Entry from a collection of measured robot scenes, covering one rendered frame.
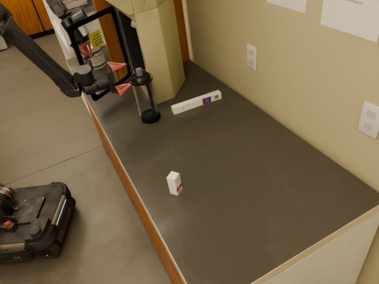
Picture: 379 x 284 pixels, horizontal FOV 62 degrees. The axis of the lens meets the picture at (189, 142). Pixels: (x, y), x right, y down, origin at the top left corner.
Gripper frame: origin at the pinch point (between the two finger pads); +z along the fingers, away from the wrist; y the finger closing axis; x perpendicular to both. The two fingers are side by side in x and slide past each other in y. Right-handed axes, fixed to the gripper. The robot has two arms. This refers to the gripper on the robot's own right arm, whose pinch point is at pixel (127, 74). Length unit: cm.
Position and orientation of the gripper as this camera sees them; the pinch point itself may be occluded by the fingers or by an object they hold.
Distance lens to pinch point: 147.2
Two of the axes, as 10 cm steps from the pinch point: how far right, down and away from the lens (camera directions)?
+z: 8.8, -3.8, 2.9
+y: -1.3, -7.8, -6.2
